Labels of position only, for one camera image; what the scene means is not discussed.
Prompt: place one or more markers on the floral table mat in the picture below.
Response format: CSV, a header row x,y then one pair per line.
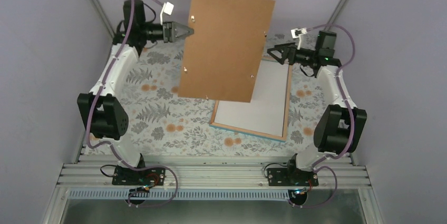
x,y
161,123

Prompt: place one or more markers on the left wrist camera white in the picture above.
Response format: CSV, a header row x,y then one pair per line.
x,y
167,9

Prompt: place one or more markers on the brown backing board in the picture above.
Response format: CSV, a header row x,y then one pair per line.
x,y
222,57

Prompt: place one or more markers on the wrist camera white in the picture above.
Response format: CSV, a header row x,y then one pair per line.
x,y
167,9
297,34

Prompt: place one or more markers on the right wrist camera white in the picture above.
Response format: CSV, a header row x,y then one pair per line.
x,y
297,34

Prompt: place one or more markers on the wooden picture frame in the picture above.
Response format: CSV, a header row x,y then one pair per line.
x,y
286,110

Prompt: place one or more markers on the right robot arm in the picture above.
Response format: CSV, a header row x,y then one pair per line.
x,y
342,123

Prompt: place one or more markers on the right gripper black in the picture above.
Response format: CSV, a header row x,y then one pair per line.
x,y
288,48

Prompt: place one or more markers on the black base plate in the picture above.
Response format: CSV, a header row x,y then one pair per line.
x,y
282,177
127,177

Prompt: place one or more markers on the aluminium mounting rail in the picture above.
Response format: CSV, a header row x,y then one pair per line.
x,y
194,172

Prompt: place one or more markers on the slotted cable duct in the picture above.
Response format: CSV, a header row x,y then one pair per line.
x,y
182,194

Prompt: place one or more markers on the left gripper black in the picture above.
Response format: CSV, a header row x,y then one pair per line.
x,y
172,25

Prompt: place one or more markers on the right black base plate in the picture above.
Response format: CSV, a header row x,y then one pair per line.
x,y
282,177

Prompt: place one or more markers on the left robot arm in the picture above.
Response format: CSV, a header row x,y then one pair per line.
x,y
105,119

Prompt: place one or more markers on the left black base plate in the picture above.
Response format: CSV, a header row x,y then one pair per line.
x,y
127,177

